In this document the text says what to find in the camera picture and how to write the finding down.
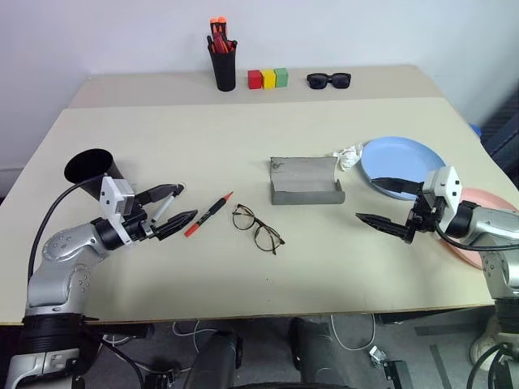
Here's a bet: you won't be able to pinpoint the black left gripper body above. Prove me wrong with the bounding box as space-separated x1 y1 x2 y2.
120 201 161 244

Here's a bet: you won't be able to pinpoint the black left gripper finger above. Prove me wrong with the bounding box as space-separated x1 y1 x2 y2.
135 182 183 206
153 209 199 242

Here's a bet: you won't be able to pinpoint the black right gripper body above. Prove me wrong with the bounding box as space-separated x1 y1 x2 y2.
404 194 442 244

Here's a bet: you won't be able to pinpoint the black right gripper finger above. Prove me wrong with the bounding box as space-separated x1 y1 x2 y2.
369 177 425 198
355 212 409 240

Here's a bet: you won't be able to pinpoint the white pen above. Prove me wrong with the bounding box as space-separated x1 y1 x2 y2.
150 182 187 224

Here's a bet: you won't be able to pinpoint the red and black marker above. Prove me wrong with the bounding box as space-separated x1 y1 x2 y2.
184 190 235 238

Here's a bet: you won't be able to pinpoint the pink plate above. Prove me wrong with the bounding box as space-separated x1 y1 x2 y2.
435 186 519 271

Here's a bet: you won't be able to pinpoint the tortoiseshell eyeglasses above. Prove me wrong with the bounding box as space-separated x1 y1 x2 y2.
231 203 286 255

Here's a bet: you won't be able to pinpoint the grey glasses case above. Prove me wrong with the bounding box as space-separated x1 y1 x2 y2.
267 156 346 207

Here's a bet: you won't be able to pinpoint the blue plate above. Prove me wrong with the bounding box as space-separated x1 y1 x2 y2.
359 136 447 202

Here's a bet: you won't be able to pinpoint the crumpled white paper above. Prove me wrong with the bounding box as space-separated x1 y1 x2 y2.
327 141 365 173

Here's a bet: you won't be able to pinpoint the wide black pen cup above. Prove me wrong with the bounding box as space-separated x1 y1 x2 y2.
63 148 125 202

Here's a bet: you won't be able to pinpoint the black ribbed object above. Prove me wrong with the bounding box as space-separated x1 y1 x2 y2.
480 80 519 163

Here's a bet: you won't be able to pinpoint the black sunglasses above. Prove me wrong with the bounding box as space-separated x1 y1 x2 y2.
306 71 352 91

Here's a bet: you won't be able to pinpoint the tall black pen holder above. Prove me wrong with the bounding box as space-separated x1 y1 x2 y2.
208 38 239 92

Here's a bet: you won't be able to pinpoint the white sneaker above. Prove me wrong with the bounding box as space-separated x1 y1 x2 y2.
470 315 504 370

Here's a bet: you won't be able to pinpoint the dark rounded shape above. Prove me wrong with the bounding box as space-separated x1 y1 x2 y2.
190 327 244 389
288 317 350 389

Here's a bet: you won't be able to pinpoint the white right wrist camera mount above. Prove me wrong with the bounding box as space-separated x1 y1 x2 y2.
421 165 463 220

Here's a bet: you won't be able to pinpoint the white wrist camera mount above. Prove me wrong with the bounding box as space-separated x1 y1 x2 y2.
98 174 137 247
421 165 463 220

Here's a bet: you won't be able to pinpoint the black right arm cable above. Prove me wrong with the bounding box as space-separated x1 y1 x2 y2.
433 220 519 249

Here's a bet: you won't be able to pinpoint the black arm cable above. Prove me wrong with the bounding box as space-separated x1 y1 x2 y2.
27 182 107 281
433 220 519 249

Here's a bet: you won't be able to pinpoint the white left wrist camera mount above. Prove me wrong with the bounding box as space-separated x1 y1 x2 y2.
98 174 137 247

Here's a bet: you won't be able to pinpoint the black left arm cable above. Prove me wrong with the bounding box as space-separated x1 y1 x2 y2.
27 182 107 281

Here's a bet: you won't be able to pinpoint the black table frame bar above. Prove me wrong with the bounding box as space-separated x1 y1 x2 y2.
379 307 496 326

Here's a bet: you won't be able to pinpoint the thin white floor cable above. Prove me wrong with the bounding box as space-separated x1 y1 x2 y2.
172 319 212 353

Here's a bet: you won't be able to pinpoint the metal floor bracket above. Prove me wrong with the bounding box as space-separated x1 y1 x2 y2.
368 346 414 389

